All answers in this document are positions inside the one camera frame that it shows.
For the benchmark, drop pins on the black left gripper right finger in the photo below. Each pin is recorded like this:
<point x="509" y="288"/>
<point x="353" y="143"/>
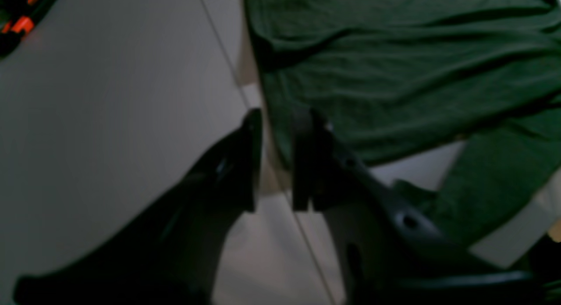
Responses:
<point x="388" y="252"/>

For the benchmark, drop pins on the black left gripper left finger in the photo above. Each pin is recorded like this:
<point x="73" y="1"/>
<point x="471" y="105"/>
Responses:
<point x="169" y="254"/>

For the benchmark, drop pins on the dark green t-shirt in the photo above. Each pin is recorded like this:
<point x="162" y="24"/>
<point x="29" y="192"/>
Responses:
<point x="396" y="77"/>

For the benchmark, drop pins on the orange black utility knife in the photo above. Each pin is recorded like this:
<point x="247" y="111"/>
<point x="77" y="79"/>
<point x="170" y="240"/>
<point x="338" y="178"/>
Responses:
<point x="18" y="19"/>

